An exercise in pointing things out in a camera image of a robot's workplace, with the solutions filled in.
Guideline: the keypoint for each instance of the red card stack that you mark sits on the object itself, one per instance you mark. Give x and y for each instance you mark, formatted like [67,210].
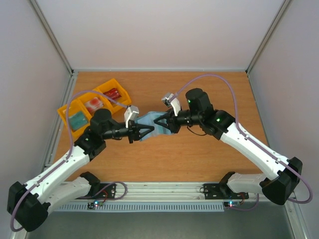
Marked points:
[113,93]

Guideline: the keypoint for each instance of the teal card holder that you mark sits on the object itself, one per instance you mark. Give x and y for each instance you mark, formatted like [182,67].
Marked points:
[148,119]

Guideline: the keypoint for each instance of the right small circuit board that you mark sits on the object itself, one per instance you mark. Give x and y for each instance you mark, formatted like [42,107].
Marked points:
[232,204]

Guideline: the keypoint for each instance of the teal card stack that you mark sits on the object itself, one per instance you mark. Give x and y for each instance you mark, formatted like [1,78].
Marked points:
[77,121]

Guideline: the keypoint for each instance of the grey slotted cable duct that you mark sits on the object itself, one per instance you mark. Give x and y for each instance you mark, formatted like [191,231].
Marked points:
[137,207]

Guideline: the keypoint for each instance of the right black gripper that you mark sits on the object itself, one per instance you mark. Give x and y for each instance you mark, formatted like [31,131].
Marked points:
[173,123]

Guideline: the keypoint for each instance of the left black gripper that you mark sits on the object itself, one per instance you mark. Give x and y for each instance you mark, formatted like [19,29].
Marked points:
[134,133]

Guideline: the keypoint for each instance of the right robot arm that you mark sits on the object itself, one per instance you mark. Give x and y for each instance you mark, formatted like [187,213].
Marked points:
[278,178]

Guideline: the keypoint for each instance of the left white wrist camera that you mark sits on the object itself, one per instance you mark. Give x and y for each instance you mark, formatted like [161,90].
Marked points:
[131,113]

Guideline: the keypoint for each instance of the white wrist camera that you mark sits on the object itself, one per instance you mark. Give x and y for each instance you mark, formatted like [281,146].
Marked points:
[170,100]
[131,113]

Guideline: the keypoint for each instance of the left small circuit board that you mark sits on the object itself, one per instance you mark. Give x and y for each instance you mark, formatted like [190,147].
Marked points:
[95,204]

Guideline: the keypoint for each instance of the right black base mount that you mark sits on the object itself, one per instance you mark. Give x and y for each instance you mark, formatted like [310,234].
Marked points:
[213,191]

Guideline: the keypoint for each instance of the yellow bin near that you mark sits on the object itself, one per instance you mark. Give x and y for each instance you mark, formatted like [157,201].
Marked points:
[73,109]

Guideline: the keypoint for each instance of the small circuit board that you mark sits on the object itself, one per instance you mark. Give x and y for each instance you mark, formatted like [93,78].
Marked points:
[232,204]
[95,204]

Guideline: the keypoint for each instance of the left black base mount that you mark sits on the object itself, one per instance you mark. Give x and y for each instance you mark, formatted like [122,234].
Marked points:
[99,192]

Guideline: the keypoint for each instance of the yellow bin middle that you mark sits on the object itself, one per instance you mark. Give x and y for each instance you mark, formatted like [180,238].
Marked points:
[88,96]

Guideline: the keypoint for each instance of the white red-dot card stack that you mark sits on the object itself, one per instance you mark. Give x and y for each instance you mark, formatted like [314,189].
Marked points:
[93,104]

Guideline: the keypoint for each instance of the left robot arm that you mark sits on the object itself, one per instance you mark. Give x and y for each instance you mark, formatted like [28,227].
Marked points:
[29,204]

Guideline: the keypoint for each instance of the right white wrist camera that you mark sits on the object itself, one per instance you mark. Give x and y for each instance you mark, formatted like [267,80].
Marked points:
[170,100]

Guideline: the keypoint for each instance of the yellow bin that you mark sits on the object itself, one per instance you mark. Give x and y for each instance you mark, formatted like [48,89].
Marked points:
[125,99]
[73,109]
[88,96]

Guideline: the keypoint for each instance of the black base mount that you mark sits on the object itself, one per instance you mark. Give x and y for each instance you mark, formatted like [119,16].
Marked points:
[213,191]
[99,192]

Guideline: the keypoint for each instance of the aluminium front rail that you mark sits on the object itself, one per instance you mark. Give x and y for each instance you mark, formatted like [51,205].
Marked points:
[159,190]

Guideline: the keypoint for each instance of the yellow bin far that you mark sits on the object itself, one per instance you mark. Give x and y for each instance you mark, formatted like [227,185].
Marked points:
[125,99]

